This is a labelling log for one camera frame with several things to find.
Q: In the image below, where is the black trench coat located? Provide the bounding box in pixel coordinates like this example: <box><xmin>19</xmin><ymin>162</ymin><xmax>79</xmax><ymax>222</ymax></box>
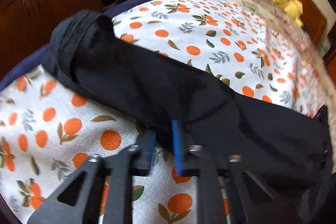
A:
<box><xmin>42</xmin><ymin>10</ymin><xmax>333</xmax><ymax>197</ymax></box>

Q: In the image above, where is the orange print bed sheet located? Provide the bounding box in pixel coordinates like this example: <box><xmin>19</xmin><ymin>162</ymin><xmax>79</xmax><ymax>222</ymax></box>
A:
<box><xmin>1</xmin><ymin>0</ymin><xmax>335</xmax><ymax>223</ymax></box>

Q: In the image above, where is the floral quilt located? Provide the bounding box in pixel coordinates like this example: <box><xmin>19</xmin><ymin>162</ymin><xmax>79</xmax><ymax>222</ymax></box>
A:
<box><xmin>235</xmin><ymin>0</ymin><xmax>325</xmax><ymax>65</ymax></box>

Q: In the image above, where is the yellow plush toy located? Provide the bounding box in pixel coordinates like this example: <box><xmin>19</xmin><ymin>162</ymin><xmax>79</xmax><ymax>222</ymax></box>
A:
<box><xmin>272</xmin><ymin>0</ymin><xmax>303</xmax><ymax>27</ymax></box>

